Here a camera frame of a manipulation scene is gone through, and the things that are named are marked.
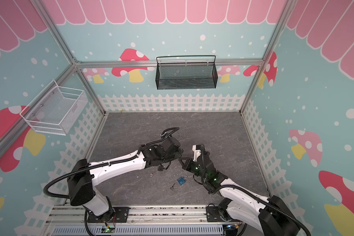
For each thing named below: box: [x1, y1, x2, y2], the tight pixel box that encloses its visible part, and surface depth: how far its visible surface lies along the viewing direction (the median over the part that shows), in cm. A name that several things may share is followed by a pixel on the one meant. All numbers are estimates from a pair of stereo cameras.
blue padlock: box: [177, 175, 189, 186], surface depth 87 cm
